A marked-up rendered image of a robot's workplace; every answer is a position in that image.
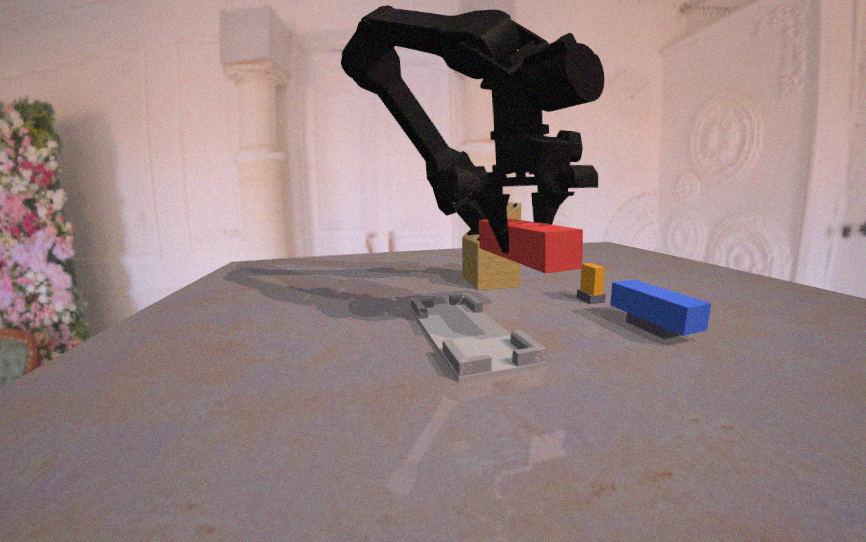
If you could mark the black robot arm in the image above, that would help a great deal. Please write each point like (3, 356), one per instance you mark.
(481, 45)

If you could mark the blue rectangular block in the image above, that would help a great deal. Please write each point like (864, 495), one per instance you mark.
(672, 310)

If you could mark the red long block with square socket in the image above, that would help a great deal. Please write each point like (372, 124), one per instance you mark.
(540, 246)

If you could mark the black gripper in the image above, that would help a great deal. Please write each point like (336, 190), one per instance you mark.
(486, 188)

